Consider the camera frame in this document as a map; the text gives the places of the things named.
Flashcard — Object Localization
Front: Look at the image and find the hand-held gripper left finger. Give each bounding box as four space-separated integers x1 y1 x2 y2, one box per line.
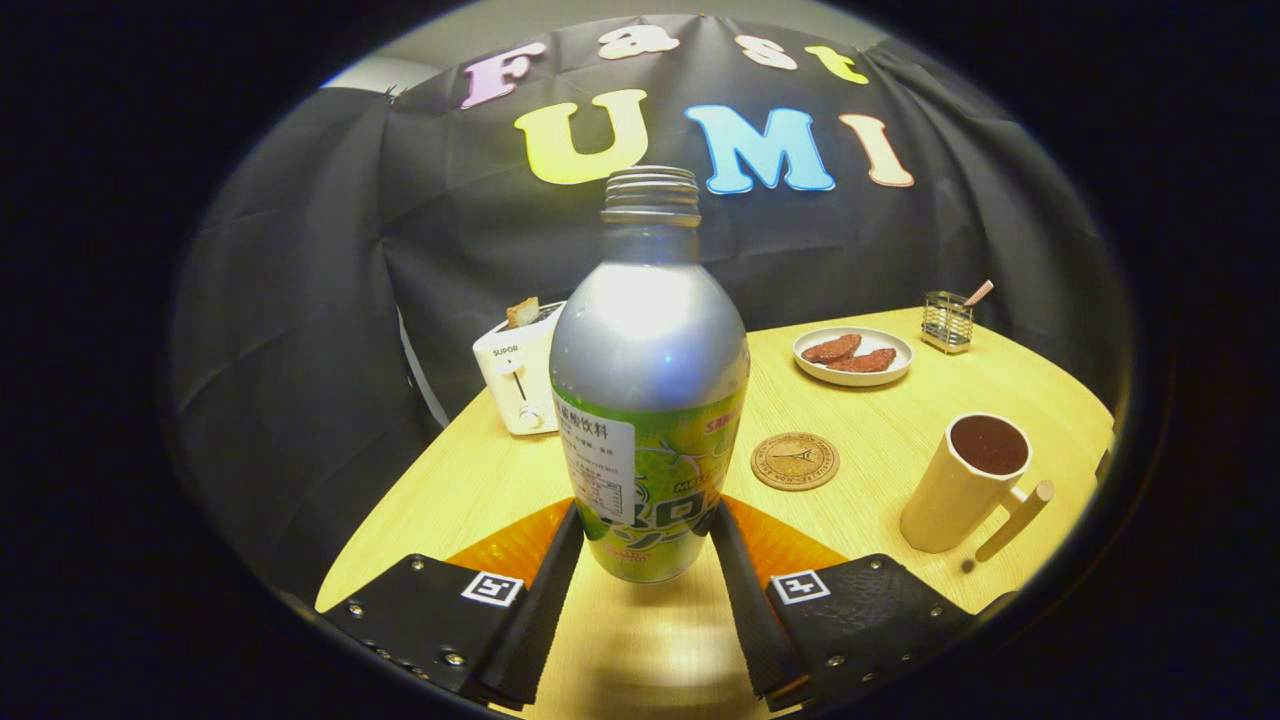
318 498 586 713

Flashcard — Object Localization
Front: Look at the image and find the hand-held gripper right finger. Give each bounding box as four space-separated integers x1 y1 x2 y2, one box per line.
708 494 1019 713

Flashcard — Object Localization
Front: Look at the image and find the round cork coaster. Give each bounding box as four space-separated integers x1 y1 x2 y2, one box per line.
750 432 841 492

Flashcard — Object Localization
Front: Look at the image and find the cream cup with handle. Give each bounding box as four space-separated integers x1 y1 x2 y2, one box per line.
900 412 1056 564

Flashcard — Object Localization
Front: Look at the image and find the silver green juice bottle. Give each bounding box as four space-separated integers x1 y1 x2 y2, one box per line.
549 165 751 585

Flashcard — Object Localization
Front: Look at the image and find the wooden table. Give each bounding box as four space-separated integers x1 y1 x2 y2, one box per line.
315 305 1116 720

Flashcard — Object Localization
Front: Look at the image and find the white toaster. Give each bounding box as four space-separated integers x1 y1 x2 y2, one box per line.
472 301 567 436

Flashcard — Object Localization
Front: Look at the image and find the white round plate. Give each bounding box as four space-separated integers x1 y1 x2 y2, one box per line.
792 327 915 388

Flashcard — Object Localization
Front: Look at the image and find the red-brown meat slice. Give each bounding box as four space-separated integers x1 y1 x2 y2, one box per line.
826 347 898 374
800 333 863 365

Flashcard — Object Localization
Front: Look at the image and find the black backdrop cloth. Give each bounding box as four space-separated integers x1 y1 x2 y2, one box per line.
165 12 1136 601

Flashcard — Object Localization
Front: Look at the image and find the wire mesh holder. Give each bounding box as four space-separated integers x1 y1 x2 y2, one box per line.
920 291 975 355

